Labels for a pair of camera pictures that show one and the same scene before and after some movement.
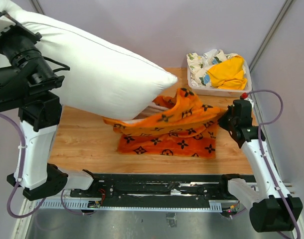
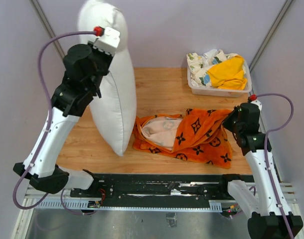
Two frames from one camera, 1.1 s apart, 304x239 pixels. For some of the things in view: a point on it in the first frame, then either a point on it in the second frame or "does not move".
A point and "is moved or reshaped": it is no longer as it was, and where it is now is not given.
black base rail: [160, 189] does not move
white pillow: [100, 83] to [113, 114]
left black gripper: [15, 30] to [109, 57]
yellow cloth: [228, 74] does not move
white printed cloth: [198, 65] does not move
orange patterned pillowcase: [181, 125] is moved or reshaped
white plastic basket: [221, 92] does not move
